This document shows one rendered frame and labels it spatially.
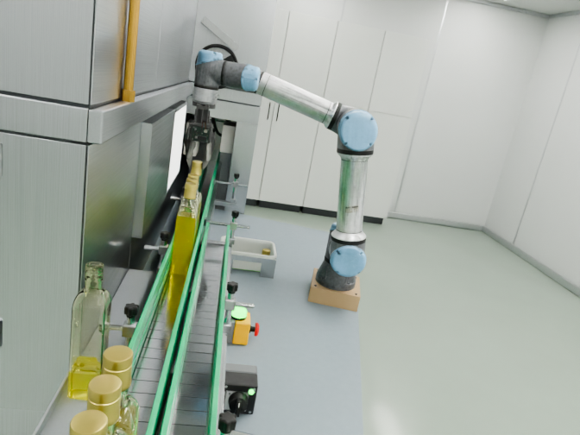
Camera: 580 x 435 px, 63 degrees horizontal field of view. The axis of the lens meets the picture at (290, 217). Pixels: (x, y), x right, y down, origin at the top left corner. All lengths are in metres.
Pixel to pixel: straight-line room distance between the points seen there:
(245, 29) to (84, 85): 1.66
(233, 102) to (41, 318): 1.69
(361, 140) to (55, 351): 0.97
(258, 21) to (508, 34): 4.45
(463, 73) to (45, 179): 5.70
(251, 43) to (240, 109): 0.32
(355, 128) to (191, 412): 0.90
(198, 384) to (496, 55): 5.85
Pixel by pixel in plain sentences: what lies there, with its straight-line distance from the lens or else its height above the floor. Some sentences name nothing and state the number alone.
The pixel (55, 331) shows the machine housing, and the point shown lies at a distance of 1.08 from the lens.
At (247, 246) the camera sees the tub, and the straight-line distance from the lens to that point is 1.97.
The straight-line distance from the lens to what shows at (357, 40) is 5.39.
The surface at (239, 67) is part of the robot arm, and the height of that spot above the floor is 1.51.
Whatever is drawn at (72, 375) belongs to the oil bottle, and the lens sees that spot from 0.97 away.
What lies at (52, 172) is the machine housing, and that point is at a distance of 0.95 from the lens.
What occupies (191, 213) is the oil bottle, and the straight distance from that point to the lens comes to 1.41.
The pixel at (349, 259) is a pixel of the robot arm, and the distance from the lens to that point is 1.54.
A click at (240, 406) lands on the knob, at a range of 1.12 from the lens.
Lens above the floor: 1.51
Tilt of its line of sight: 16 degrees down
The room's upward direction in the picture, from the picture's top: 11 degrees clockwise
